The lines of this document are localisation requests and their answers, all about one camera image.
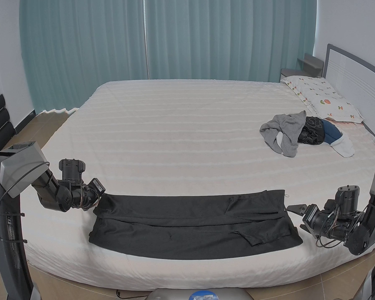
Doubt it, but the bed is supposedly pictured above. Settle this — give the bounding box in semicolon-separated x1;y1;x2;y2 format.
19;43;375;291

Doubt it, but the grey garment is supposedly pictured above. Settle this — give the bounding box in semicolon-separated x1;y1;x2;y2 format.
259;111;307;158

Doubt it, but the black patterned garment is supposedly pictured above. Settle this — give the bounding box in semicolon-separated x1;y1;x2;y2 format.
297;116;325;145

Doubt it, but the grey bedside table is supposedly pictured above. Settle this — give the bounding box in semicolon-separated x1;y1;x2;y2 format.
280;53;324;78

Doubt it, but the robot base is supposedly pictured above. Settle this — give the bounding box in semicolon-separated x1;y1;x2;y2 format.
147;289;249;300

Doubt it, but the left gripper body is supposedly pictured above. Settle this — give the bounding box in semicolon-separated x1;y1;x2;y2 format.
81;177;107;209

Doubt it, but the black cable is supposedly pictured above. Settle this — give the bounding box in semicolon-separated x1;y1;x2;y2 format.
116;289;150;299
0;162;50;249

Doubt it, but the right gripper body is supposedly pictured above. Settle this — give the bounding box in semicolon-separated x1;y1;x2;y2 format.
302;204;335;238

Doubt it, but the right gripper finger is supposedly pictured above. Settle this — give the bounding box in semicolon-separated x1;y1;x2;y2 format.
286;203;308;215
301;224;319;239

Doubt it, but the blue-green curtain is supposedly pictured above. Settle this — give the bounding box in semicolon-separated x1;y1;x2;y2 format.
19;0;149;112
144;0;318;82

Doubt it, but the dark blue garment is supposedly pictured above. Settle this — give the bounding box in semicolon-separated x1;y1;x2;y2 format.
320;120;344;145

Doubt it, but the white printed pillow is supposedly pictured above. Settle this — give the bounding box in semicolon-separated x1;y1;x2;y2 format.
281;75;364;124

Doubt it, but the black T-shirt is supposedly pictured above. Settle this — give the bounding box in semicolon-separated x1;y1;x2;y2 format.
88;190;303;260

